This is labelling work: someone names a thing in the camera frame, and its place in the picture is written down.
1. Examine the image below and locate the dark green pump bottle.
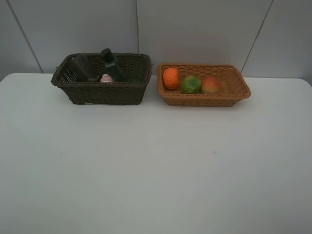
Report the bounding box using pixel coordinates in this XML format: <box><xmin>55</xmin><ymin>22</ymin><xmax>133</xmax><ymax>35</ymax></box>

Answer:
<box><xmin>101</xmin><ymin>48</ymin><xmax>127</xmax><ymax>82</ymax></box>

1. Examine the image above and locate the light orange wicker basket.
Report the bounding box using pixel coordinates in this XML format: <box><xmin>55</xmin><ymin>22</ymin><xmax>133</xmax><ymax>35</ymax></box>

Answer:
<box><xmin>157</xmin><ymin>63</ymin><xmax>251</xmax><ymax>107</ymax></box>

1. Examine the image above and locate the orange toy tangerine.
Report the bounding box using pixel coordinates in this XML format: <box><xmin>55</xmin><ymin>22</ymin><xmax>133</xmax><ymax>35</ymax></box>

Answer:
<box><xmin>162</xmin><ymin>68</ymin><xmax>180</xmax><ymax>90</ymax></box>

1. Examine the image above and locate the dark brown wicker basket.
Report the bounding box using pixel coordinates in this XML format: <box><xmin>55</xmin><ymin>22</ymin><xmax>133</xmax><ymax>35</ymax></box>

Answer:
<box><xmin>51</xmin><ymin>53</ymin><xmax>152</xmax><ymax>105</ymax></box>

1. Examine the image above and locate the green toy fruit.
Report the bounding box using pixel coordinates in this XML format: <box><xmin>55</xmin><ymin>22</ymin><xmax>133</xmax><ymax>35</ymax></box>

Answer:
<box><xmin>181</xmin><ymin>76</ymin><xmax>201</xmax><ymax>94</ymax></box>

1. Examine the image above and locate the red yellow toy peach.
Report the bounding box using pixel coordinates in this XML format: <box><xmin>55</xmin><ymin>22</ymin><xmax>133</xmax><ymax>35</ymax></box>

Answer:
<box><xmin>200</xmin><ymin>77</ymin><xmax>221</xmax><ymax>94</ymax></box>

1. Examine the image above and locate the translucent purple plastic cup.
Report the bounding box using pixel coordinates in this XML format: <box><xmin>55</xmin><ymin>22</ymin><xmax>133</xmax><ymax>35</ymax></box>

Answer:
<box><xmin>68</xmin><ymin>53</ymin><xmax>100</xmax><ymax>82</ymax></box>

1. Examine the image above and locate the pink detergent bottle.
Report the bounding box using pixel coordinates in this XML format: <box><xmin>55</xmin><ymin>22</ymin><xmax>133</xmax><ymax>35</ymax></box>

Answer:
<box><xmin>100</xmin><ymin>74</ymin><xmax>114</xmax><ymax>83</ymax></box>

